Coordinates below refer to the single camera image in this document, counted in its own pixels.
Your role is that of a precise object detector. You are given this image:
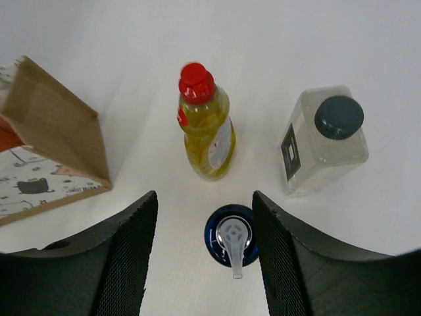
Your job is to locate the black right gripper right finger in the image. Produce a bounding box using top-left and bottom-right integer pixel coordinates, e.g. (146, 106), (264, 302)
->
(252, 191), (420, 315)

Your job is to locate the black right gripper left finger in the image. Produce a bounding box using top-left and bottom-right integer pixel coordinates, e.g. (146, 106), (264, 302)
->
(1, 191), (158, 315)

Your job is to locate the dark blue pump bottle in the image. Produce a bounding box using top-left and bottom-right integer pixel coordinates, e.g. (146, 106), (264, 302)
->
(204, 204), (259, 280)

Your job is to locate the burlap canvas bag cat print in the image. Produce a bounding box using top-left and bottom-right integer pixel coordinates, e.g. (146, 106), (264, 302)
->
(1, 56), (112, 225)

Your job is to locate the clear square bottle black cap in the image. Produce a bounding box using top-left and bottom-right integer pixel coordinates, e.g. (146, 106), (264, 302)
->
(278, 86), (369, 196)

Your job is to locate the yellow bottle red cap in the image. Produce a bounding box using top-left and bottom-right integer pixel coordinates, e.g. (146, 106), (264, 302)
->
(177, 62), (236, 180)

